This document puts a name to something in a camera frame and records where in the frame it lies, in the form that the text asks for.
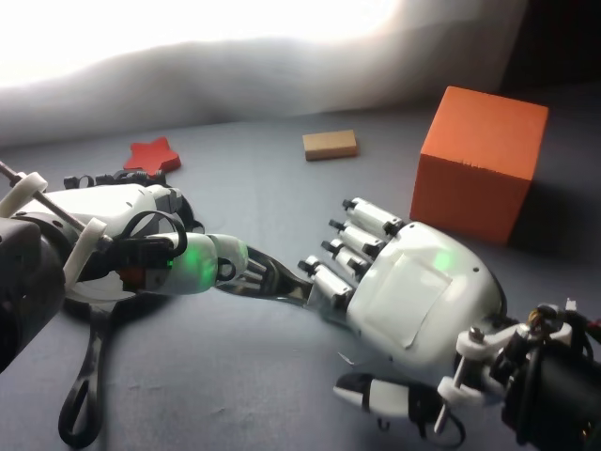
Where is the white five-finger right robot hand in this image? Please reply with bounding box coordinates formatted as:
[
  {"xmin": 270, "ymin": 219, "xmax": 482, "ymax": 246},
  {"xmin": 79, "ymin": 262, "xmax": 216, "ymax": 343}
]
[{"xmin": 295, "ymin": 195, "xmax": 511, "ymax": 422}]

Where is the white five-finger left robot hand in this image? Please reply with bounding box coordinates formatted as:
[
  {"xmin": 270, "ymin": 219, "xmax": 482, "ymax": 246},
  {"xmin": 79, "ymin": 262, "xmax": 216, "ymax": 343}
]
[{"xmin": 44, "ymin": 172, "xmax": 251, "ymax": 296}]

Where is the black frying pan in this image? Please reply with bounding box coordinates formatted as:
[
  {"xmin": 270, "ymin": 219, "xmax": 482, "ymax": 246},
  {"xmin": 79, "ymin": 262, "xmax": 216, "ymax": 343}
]
[{"xmin": 58, "ymin": 194, "xmax": 208, "ymax": 447}]

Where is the red star block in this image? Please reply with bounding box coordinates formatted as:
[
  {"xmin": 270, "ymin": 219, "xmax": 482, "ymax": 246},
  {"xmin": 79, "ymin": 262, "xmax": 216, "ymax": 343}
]
[{"xmin": 122, "ymin": 135, "xmax": 182, "ymax": 174}]

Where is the large orange cube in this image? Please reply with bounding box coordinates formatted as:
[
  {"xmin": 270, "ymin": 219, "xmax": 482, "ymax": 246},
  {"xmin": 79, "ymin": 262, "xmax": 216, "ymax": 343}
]
[{"xmin": 408, "ymin": 86, "xmax": 550, "ymax": 245}]

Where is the plain wooden rectangular block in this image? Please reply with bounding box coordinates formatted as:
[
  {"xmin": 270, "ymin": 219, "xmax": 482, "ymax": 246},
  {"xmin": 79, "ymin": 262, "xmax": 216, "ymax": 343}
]
[{"xmin": 301, "ymin": 129, "xmax": 361, "ymax": 163}]

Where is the white backdrop sheet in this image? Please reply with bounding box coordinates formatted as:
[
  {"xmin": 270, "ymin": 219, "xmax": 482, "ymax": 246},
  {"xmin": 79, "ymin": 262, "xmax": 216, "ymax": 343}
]
[{"xmin": 0, "ymin": 0, "xmax": 527, "ymax": 151}]

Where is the grey tablecloth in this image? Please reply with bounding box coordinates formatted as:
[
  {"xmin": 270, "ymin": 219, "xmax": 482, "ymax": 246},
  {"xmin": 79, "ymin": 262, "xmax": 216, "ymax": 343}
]
[{"xmin": 0, "ymin": 79, "xmax": 601, "ymax": 451}]

